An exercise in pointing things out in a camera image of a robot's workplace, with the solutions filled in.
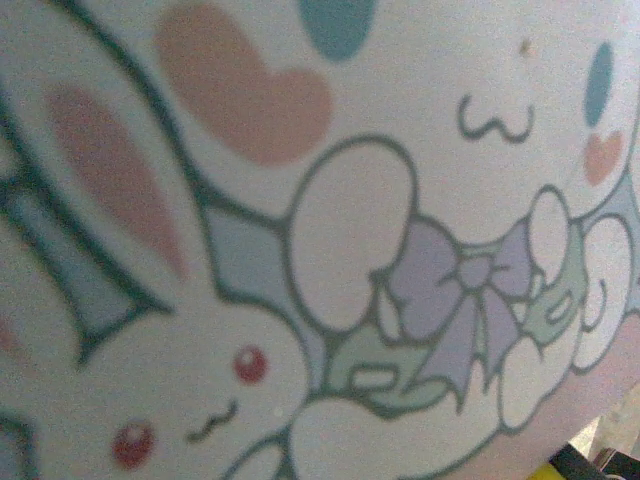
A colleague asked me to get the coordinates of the pastel cartoon print box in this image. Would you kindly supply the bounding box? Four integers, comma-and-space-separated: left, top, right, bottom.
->
0, 0, 640, 480

